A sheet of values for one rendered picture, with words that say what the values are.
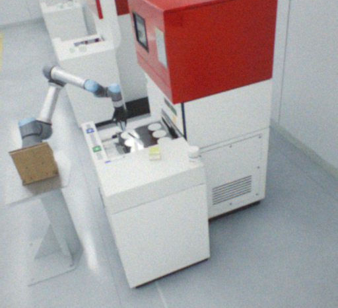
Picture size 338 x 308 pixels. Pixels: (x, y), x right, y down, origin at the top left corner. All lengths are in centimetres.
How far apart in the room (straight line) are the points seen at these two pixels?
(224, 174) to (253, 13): 120
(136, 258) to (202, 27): 153
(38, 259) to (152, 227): 120
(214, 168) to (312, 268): 100
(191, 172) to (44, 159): 99
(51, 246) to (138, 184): 127
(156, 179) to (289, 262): 131
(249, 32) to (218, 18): 25
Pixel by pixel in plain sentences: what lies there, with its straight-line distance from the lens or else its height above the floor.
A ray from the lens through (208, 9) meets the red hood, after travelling 218.
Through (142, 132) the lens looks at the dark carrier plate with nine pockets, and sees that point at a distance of 266.
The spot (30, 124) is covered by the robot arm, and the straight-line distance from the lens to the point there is 255.
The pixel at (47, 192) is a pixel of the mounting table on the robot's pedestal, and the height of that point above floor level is 82.
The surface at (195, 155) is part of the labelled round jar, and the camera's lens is 214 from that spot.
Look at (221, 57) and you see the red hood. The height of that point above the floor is 147.
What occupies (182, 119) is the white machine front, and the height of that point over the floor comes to 110.
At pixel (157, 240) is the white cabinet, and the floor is 46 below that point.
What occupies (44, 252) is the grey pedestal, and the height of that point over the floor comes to 5.
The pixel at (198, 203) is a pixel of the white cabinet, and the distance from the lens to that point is 236.
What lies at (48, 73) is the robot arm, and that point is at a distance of 257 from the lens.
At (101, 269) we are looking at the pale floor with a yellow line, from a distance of 298.
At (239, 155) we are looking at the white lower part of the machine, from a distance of 278.
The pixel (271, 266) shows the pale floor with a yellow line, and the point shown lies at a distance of 289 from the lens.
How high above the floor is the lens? 232
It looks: 34 degrees down
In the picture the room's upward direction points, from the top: 7 degrees counter-clockwise
